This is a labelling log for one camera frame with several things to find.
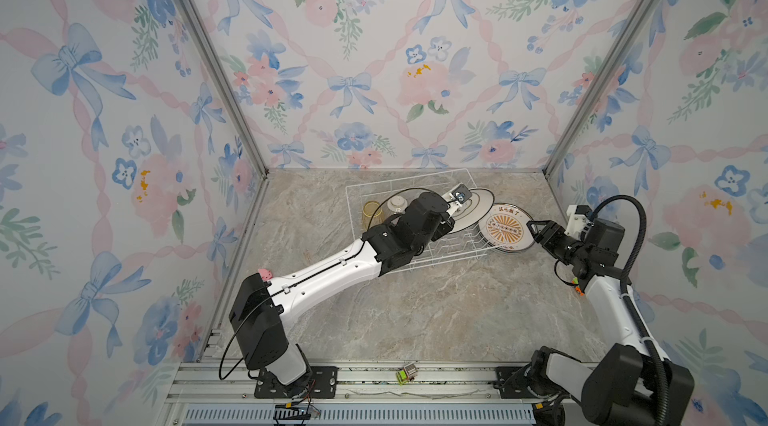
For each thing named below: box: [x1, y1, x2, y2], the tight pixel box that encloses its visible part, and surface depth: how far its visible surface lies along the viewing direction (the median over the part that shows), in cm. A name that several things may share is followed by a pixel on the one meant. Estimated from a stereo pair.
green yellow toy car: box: [396, 361, 419, 386], surface depth 75 cm
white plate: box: [450, 187, 495, 233], surface depth 84 cm
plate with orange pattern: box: [478, 203, 536, 252], surface depth 103 cm
